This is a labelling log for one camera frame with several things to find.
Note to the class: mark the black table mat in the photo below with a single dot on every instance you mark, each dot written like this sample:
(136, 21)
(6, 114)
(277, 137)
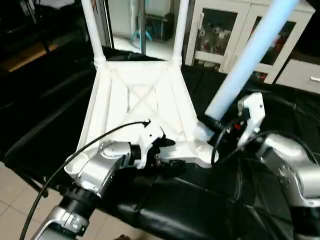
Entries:
(50, 110)

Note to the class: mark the white drawer unit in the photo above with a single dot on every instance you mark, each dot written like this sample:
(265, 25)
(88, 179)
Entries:
(302, 77)

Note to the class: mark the white glass door cabinet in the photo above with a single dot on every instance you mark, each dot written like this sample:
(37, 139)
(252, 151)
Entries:
(220, 30)

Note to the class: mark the white plastic table top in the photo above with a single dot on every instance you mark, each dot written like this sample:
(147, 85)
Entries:
(135, 80)

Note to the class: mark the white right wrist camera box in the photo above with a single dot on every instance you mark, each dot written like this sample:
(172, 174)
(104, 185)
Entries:
(252, 110)

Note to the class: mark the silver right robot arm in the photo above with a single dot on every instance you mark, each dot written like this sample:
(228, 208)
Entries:
(295, 170)

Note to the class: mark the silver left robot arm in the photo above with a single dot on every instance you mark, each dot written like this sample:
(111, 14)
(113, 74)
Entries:
(100, 170)

